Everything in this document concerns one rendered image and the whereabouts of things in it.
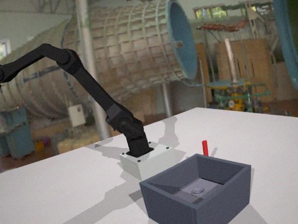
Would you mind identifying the red peg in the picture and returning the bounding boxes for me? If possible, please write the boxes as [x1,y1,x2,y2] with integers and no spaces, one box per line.
[202,140,209,156]

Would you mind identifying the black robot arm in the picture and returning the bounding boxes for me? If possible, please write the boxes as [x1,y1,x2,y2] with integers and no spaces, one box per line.
[0,43,154,158]

